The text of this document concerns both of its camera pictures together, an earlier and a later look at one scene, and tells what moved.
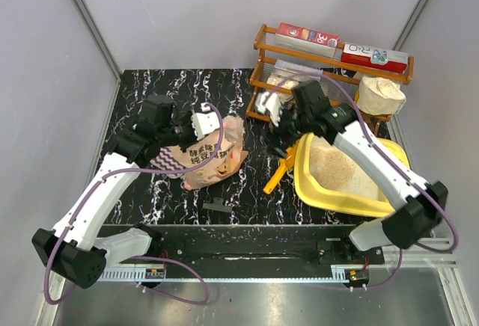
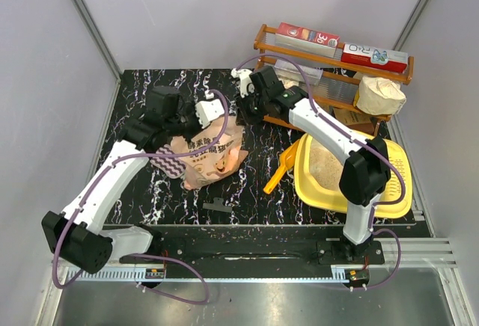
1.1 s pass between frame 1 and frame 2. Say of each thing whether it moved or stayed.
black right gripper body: moved
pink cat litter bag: stayed
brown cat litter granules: stayed
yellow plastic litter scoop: stayed
